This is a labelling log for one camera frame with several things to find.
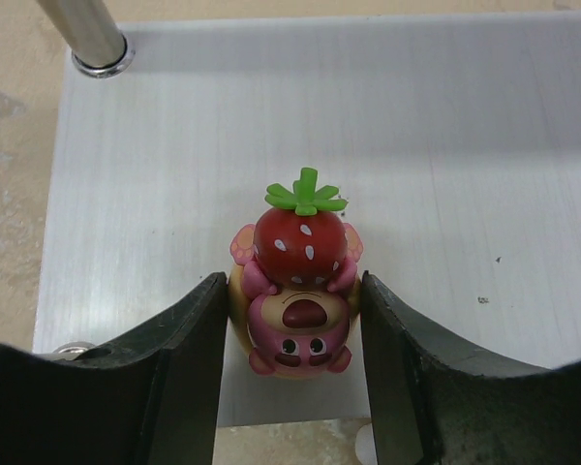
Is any white two-tier shelf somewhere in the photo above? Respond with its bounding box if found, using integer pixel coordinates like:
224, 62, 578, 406
32, 0, 581, 428

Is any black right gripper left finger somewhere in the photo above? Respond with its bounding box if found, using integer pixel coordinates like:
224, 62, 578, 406
0, 272, 228, 464

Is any pink bear strawberry donut toy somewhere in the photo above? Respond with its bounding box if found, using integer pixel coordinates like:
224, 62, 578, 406
229, 168, 364, 380

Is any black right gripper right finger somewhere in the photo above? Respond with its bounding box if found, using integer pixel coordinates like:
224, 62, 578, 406
361, 273, 581, 464

